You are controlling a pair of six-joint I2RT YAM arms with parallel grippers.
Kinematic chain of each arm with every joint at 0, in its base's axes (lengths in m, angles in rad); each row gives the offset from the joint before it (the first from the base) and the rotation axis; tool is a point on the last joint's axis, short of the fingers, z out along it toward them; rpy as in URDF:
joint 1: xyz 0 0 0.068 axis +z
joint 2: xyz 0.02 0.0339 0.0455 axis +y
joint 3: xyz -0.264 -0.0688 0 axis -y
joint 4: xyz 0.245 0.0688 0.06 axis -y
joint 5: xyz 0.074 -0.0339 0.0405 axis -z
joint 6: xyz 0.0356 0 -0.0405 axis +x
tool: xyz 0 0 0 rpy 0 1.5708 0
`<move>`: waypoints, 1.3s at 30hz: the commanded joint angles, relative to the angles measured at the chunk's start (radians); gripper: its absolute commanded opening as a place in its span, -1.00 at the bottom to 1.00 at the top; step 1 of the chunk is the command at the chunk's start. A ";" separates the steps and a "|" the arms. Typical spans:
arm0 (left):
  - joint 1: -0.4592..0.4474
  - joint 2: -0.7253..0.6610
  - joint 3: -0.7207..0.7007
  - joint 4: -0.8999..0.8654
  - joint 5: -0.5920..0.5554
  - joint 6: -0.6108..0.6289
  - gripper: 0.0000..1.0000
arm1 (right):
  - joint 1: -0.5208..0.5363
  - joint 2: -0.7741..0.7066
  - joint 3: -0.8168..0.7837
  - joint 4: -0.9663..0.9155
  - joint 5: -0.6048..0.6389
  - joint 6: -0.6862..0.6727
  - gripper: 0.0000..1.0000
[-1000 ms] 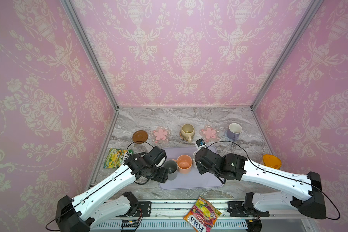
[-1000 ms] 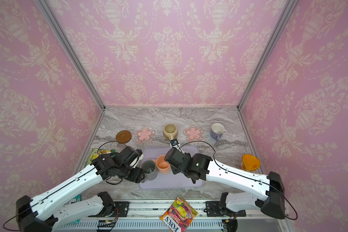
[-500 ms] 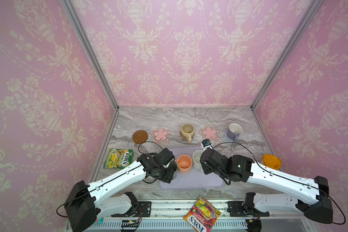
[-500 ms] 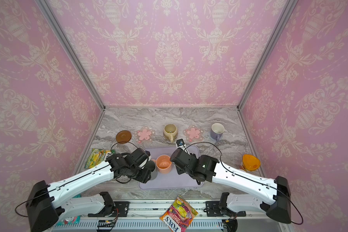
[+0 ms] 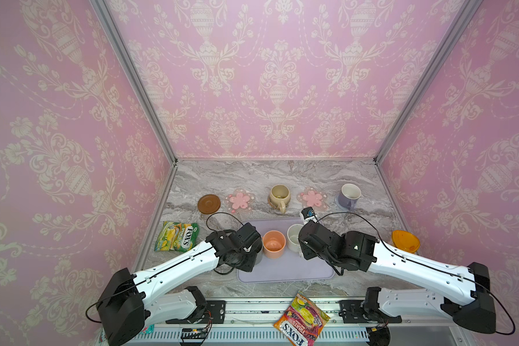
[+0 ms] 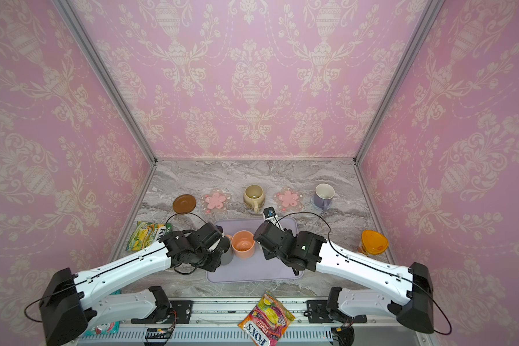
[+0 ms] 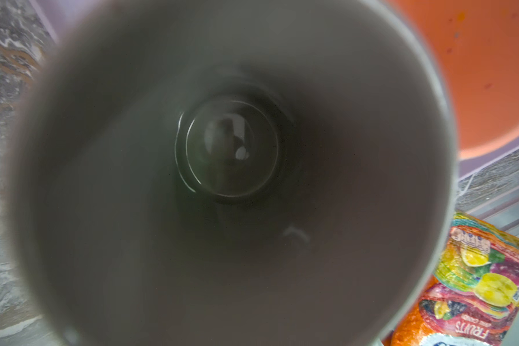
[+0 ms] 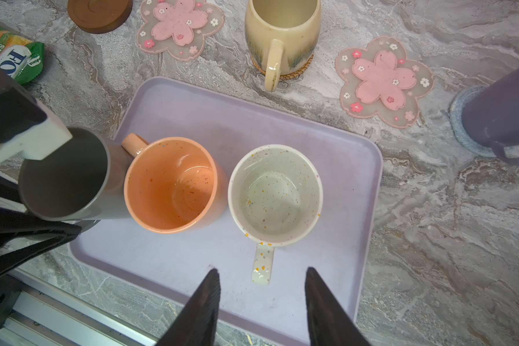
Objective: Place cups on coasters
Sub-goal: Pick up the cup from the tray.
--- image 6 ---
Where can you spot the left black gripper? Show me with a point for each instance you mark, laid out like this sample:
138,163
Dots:
216,263

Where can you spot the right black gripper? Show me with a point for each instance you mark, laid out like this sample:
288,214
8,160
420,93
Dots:
268,256

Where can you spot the grey green mug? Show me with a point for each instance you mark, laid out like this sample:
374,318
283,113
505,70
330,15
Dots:
228,256

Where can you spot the brown wooden round coaster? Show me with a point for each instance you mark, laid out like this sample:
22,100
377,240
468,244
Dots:
184,204

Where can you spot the pink flower coaster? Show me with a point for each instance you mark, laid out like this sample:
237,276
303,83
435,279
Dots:
217,201
288,200

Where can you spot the lavender mug white inside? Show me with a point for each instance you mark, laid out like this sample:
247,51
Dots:
323,196

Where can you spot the beige yellow mug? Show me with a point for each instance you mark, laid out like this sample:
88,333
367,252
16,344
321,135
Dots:
254,198

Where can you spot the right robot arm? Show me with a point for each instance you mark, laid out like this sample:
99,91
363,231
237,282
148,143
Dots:
409,289

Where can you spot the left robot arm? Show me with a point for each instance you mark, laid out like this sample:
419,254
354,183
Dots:
74,303

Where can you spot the peach pink mug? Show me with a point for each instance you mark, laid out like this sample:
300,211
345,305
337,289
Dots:
242,244

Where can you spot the yellow green Fox's candy bag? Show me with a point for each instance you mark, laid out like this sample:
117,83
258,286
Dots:
145,234

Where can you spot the orange lidded jar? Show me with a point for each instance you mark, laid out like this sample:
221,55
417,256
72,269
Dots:
373,243

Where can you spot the red Fox's candy bag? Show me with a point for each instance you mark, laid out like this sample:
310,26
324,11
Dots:
267,322

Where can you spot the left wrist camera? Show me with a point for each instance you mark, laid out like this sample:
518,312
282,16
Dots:
209,236

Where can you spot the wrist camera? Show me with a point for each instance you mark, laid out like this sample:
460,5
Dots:
271,216
209,236

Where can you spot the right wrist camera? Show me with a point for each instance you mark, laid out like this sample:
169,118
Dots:
271,216

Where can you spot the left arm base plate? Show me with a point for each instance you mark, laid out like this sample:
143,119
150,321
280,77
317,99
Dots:
178,312

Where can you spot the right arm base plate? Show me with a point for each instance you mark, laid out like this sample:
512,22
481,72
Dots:
325,311

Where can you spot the aluminium front rail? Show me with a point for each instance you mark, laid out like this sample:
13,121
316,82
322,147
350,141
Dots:
207,328

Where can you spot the left aluminium corner post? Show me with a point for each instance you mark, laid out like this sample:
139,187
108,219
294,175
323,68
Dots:
89,49

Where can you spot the aluminium corner post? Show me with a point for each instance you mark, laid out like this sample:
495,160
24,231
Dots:
89,49
413,47

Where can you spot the right aluminium corner post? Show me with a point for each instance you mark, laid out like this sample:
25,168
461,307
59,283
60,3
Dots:
413,47

